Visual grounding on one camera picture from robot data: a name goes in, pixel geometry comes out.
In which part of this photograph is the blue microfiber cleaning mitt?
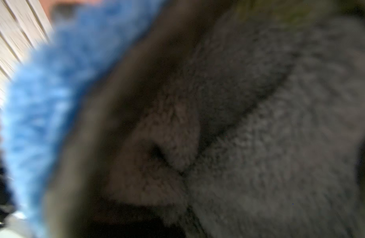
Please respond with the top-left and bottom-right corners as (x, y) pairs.
(1, 1), (365, 238)

